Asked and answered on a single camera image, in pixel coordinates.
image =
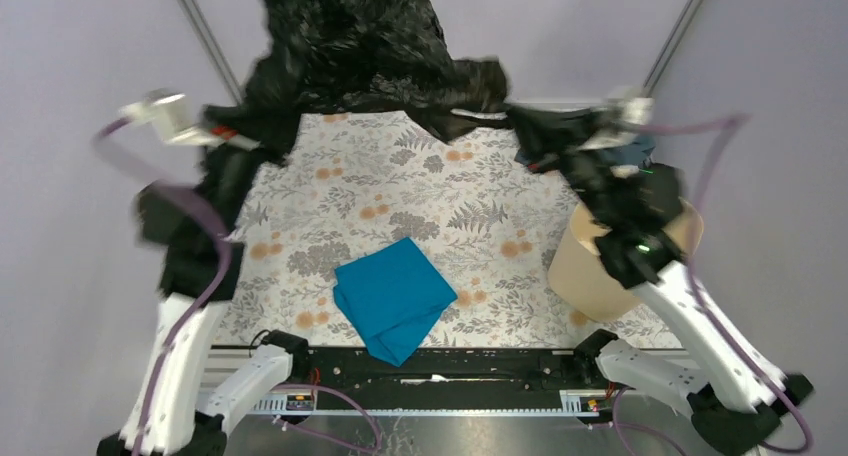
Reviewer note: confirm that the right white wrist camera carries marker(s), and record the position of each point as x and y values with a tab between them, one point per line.
618	119

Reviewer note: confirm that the bright blue folded cloth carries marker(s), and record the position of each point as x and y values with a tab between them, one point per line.
392	298

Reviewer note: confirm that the black trash bag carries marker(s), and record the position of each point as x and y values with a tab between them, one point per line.
359	56

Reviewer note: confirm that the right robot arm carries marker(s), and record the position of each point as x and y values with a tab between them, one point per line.
734	397

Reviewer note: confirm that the white slotted cable duct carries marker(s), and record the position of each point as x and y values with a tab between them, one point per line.
559	404

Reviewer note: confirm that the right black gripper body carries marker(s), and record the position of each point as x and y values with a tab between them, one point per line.
587	177

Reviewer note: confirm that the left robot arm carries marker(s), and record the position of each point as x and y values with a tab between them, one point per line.
167	418

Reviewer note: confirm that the dark teal crumpled cloth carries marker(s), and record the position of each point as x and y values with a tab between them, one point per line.
636	154

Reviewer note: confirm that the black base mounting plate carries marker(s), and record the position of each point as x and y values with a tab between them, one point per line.
442	377

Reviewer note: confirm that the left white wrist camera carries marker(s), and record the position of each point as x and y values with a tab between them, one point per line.
167	112

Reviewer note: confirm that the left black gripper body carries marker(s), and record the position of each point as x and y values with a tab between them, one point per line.
233	170

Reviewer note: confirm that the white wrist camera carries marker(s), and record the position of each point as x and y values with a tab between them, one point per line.
167	112
618	119

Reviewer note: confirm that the beige plastic trash bin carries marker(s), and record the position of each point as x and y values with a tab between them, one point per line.
578	276

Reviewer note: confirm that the floral patterned table mat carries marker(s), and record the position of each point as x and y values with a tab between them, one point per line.
357	183

